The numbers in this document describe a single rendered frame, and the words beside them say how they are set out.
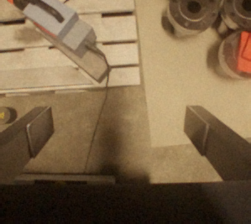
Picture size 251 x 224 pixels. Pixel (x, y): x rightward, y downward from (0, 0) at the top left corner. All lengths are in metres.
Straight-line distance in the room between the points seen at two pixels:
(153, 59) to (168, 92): 0.24
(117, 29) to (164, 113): 0.57
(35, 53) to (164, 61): 0.78
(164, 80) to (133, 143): 0.43
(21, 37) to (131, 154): 0.96
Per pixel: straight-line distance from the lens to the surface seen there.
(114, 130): 1.09
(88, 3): 1.20
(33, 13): 0.94
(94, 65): 0.92
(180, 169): 1.17
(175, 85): 1.14
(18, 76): 1.14
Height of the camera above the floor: 1.09
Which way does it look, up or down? 82 degrees down
